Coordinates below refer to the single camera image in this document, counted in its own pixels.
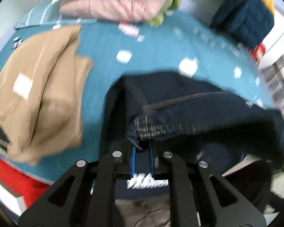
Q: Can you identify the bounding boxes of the tan folded trousers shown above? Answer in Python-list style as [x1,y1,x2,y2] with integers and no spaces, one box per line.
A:
[0,25,93,165]

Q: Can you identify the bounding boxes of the red garment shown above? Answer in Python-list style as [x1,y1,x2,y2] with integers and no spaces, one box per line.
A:
[0,158,50,207]

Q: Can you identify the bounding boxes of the dark blue denim jeans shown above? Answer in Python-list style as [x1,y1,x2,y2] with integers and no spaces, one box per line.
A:
[99,72,284,168]

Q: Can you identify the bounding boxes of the teal patterned bed sheet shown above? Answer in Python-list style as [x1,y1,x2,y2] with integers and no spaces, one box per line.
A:
[14,10,273,182]

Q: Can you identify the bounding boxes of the navy and yellow puffer jacket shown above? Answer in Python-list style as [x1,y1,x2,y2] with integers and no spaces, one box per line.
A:
[210,0,275,50]

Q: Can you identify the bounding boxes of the green and pink padded jacket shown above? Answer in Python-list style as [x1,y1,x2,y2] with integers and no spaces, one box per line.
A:
[52,0,182,27]

